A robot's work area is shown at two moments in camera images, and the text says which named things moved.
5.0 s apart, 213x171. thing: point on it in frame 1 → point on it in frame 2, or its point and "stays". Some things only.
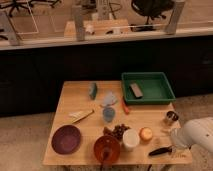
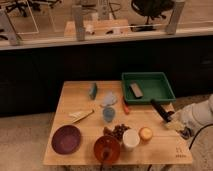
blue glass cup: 108,114 stays
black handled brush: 160,151 → 167,117
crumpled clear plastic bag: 109,99 stays
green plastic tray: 146,88 stays
